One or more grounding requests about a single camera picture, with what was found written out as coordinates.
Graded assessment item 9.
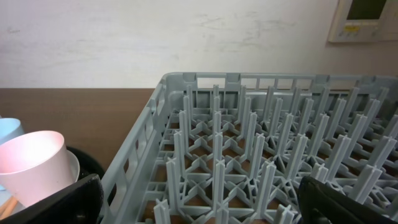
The pink plastic cup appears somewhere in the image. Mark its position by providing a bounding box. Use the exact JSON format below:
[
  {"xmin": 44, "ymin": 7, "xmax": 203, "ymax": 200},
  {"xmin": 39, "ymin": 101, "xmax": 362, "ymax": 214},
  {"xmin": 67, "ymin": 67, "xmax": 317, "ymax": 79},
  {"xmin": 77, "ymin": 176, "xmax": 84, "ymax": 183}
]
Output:
[{"xmin": 1, "ymin": 131, "xmax": 76, "ymax": 208}]

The grey dishwasher rack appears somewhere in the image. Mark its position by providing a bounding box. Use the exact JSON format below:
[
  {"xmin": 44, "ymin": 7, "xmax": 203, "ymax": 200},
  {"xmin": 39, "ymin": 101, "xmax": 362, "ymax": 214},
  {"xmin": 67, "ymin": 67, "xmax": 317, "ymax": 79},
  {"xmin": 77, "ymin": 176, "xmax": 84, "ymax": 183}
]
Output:
[{"xmin": 98, "ymin": 72, "xmax": 397, "ymax": 223}]

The round black serving tray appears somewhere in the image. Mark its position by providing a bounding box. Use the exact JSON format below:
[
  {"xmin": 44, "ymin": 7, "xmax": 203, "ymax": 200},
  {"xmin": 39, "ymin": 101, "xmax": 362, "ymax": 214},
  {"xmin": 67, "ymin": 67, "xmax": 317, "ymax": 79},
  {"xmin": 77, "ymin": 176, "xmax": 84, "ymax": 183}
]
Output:
[{"xmin": 67, "ymin": 146, "xmax": 105, "ymax": 180}]

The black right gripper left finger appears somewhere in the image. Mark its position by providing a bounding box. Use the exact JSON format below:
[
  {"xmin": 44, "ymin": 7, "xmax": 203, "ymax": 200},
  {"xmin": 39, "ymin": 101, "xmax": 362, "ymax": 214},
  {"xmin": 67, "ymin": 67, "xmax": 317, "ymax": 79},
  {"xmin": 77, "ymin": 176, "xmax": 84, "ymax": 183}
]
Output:
[{"xmin": 1, "ymin": 174, "xmax": 104, "ymax": 224}]

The grey round plate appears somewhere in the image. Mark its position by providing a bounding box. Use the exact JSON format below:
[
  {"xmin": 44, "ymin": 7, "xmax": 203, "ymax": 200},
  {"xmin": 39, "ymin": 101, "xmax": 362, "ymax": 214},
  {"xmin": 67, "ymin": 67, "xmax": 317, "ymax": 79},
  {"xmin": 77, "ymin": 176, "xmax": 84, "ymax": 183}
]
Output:
[{"xmin": 0, "ymin": 150, "xmax": 80, "ymax": 215}]

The right wooden chopstick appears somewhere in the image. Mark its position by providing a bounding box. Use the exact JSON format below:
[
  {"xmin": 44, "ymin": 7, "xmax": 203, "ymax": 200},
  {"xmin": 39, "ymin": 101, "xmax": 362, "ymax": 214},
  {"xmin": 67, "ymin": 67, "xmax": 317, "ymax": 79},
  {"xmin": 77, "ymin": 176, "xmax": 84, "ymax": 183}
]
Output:
[{"xmin": 0, "ymin": 197, "xmax": 18, "ymax": 220}]

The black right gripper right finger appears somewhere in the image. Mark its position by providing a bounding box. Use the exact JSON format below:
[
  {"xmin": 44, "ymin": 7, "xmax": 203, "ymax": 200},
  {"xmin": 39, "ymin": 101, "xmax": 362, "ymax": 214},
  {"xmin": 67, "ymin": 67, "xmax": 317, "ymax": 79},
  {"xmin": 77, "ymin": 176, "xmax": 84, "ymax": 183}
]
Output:
[{"xmin": 298, "ymin": 176, "xmax": 397, "ymax": 224}]

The white wall control panel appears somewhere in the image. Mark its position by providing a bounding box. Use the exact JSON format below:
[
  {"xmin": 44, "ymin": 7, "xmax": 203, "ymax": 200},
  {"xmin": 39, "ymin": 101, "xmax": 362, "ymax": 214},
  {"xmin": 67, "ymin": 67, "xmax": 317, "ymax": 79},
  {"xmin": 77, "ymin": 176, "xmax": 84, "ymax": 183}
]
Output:
[{"xmin": 328, "ymin": 0, "xmax": 397, "ymax": 43}]

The light blue plastic cup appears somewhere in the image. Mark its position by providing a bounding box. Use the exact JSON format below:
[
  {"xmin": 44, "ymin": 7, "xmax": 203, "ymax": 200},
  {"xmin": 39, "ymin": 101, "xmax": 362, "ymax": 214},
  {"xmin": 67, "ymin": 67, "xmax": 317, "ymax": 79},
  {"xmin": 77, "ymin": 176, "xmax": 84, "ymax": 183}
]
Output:
[{"xmin": 0, "ymin": 118, "xmax": 25, "ymax": 144}]

